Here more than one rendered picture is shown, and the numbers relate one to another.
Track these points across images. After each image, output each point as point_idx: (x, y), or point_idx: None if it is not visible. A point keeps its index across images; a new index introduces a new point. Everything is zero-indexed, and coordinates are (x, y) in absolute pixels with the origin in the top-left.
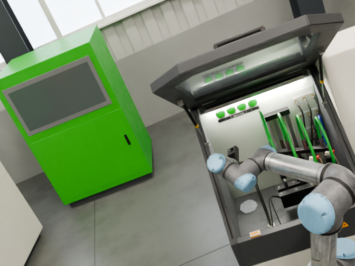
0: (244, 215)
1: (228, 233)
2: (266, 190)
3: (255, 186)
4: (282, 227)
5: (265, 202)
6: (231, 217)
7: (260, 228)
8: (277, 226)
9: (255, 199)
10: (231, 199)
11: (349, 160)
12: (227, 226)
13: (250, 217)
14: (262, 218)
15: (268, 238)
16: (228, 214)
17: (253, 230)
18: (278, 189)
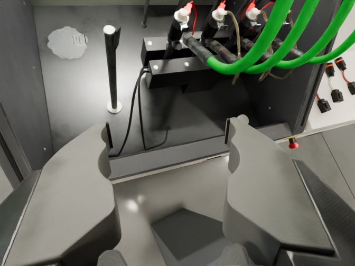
0: (58, 62)
1: (11, 176)
2: (105, 11)
3: (108, 55)
4: (153, 161)
5: (104, 44)
6: (22, 121)
7: (92, 109)
8: (141, 155)
9: (83, 26)
10: (24, 20)
11: (320, 55)
12: (6, 160)
13: (70, 71)
14: (96, 82)
15: (119, 177)
16: (9, 129)
17: (76, 111)
18: (148, 48)
